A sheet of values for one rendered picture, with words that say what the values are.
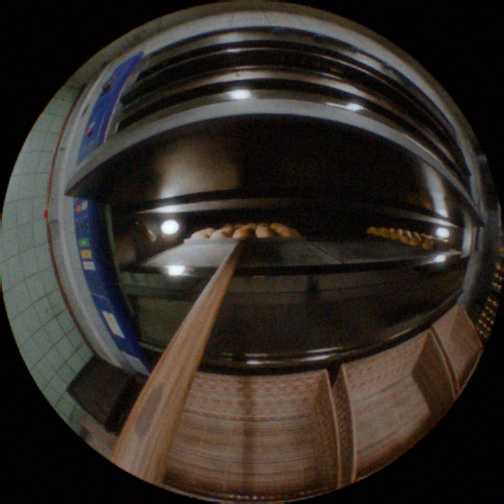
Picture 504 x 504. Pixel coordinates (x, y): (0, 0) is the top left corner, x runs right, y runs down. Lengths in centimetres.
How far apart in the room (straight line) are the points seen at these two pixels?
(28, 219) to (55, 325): 68
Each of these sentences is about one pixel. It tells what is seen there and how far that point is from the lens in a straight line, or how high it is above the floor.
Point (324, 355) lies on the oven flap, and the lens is 45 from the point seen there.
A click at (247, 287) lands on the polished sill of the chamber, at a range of 31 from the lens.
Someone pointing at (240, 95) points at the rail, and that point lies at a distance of 18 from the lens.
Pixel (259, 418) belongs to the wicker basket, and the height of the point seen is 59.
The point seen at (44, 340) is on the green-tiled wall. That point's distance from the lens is 139.
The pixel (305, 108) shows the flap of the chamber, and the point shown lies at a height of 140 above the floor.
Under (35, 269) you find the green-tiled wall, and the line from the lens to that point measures 130.
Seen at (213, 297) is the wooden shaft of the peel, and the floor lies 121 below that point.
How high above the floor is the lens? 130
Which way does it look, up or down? 14 degrees down
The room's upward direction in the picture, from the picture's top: 2 degrees counter-clockwise
